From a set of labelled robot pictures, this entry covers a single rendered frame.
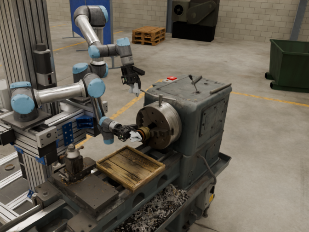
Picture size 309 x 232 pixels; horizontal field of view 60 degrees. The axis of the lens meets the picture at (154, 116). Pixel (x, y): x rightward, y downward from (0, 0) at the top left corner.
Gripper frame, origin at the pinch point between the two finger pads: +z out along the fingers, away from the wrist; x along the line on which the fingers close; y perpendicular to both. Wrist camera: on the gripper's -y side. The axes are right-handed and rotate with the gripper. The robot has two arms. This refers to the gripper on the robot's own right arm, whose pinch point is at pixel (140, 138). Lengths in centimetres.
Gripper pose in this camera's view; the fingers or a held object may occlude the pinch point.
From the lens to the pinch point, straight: 171.3
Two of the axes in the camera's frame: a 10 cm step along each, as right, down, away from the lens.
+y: -6.6, 3.2, -6.8
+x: 0.3, -8.9, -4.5
